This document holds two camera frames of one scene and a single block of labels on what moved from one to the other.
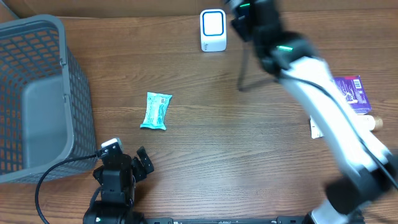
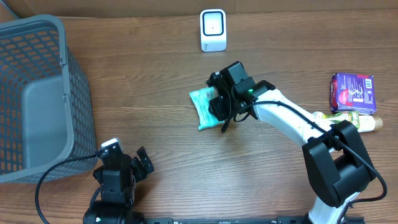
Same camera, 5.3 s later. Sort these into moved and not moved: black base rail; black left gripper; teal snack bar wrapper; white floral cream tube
Moved: teal snack bar wrapper
Not moved: white floral cream tube; black left gripper; black base rail
